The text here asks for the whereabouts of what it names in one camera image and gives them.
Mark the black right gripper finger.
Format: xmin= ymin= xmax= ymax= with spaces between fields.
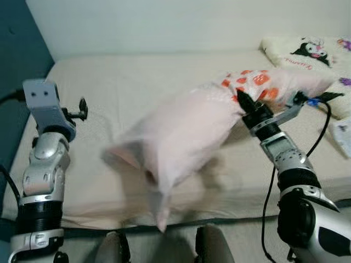
xmin=236 ymin=89 xmax=256 ymax=113

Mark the pink pillow with orange print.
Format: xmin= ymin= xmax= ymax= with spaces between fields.
xmin=107 ymin=68 xmax=335 ymax=233

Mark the white paperback book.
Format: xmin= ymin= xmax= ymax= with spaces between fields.
xmin=332 ymin=123 xmax=351 ymax=158

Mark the cream sheeted mattress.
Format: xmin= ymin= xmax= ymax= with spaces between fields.
xmin=3 ymin=50 xmax=351 ymax=228

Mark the grey robot right leg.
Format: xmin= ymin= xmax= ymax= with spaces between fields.
xmin=195 ymin=224 xmax=236 ymax=263

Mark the grey robot leg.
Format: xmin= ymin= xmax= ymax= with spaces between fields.
xmin=195 ymin=224 xmax=236 ymax=263
xmin=96 ymin=230 xmax=132 ymax=263

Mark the grey robot left leg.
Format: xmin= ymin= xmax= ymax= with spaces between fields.
xmin=96 ymin=230 xmax=132 ymax=263

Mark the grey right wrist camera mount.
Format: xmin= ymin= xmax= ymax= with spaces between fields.
xmin=273 ymin=92 xmax=309 ymax=128

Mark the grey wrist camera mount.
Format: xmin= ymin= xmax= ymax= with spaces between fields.
xmin=23 ymin=78 xmax=77 ymax=142
xmin=273 ymin=92 xmax=309 ymax=128

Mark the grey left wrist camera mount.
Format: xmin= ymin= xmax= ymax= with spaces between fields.
xmin=23 ymin=78 xmax=77 ymax=142

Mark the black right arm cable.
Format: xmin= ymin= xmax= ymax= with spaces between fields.
xmin=261 ymin=92 xmax=345 ymax=263

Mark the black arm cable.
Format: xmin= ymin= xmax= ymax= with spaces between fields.
xmin=0 ymin=89 xmax=25 ymax=203
xmin=261 ymin=92 xmax=345 ymax=263

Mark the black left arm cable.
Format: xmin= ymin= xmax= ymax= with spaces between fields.
xmin=0 ymin=89 xmax=25 ymax=203

